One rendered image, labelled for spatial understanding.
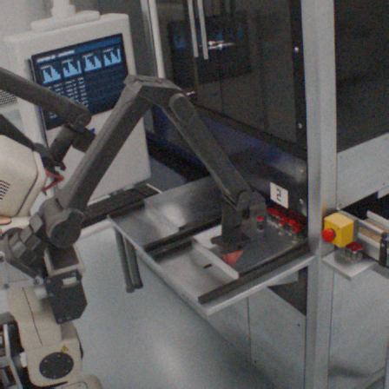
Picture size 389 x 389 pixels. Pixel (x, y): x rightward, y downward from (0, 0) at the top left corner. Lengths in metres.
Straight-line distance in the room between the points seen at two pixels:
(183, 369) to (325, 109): 1.51
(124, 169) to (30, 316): 1.00
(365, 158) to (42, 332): 1.07
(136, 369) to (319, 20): 1.82
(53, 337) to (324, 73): 1.04
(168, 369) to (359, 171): 1.39
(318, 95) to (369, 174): 0.37
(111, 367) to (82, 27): 1.56
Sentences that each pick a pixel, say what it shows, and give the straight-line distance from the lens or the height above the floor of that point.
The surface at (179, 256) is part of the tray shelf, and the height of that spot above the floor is 0.88.
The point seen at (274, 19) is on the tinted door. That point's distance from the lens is 1.50.
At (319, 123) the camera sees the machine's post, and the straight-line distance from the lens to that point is 1.44.
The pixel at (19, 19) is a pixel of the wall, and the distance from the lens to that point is 6.71.
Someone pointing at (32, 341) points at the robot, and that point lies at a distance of 1.55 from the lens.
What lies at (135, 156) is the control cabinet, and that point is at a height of 0.93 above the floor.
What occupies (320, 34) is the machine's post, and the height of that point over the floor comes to 1.55.
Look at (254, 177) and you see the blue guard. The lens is 1.77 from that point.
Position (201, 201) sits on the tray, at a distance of 1.98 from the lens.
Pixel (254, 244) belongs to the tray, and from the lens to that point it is 1.70.
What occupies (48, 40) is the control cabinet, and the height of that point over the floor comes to 1.52.
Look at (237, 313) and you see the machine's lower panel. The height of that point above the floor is 0.34.
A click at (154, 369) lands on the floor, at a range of 2.55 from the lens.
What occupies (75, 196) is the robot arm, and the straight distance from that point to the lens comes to 1.19.
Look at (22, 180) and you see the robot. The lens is 1.31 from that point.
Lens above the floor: 1.81
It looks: 26 degrees down
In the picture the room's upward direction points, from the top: 7 degrees counter-clockwise
